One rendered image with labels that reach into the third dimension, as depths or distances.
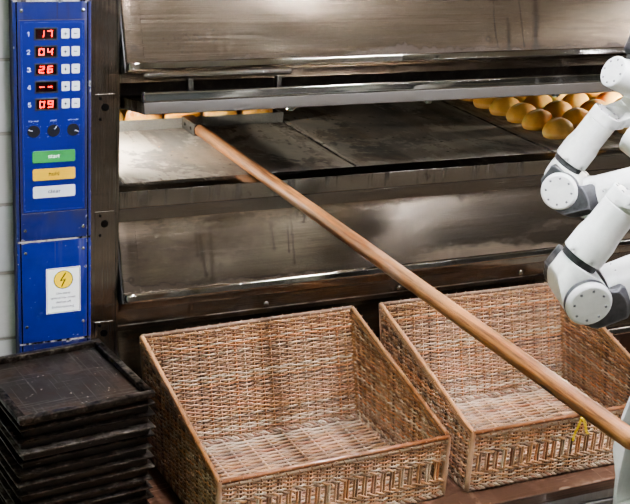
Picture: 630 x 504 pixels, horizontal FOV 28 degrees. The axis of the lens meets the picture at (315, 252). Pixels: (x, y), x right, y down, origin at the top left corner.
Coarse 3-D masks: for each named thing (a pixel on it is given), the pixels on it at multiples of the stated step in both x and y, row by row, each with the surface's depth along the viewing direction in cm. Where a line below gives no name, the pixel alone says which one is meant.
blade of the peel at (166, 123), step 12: (132, 120) 320; (144, 120) 321; (156, 120) 323; (168, 120) 324; (180, 120) 326; (204, 120) 329; (216, 120) 330; (228, 120) 332; (240, 120) 333; (252, 120) 335; (264, 120) 336; (276, 120) 338
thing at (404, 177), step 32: (448, 160) 313; (480, 160) 315; (512, 160) 317; (544, 160) 320; (608, 160) 329; (128, 192) 273; (160, 192) 277; (192, 192) 280; (224, 192) 283; (256, 192) 287; (320, 192) 294
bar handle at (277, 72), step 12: (144, 72) 256; (156, 72) 256; (168, 72) 257; (180, 72) 258; (192, 72) 260; (204, 72) 261; (216, 72) 262; (228, 72) 263; (240, 72) 264; (252, 72) 265; (264, 72) 266; (276, 72) 268; (288, 72) 269; (192, 84) 260; (276, 84) 268
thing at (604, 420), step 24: (216, 144) 306; (264, 168) 286; (288, 192) 272; (312, 216) 261; (360, 240) 245; (384, 264) 235; (408, 288) 228; (432, 288) 223; (456, 312) 214; (480, 336) 208; (528, 360) 197; (552, 384) 191; (576, 408) 186; (600, 408) 183; (624, 432) 177
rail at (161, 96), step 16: (432, 80) 281; (448, 80) 282; (464, 80) 284; (480, 80) 286; (496, 80) 287; (512, 80) 289; (528, 80) 291; (544, 80) 293; (560, 80) 295; (576, 80) 297; (592, 80) 299; (144, 96) 252; (160, 96) 254; (176, 96) 255; (192, 96) 256; (208, 96) 258; (224, 96) 260; (240, 96) 261; (256, 96) 263; (272, 96) 264
